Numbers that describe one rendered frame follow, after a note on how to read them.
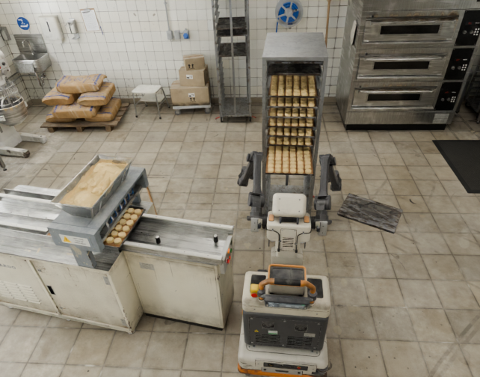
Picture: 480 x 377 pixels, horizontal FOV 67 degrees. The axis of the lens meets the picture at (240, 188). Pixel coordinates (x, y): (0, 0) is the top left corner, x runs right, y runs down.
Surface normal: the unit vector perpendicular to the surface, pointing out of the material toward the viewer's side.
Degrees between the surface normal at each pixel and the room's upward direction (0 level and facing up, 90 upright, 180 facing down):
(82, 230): 0
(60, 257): 0
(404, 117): 92
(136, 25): 90
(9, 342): 0
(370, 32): 91
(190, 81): 91
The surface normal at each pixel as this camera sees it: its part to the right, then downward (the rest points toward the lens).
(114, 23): -0.06, 0.61
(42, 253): -0.04, -0.79
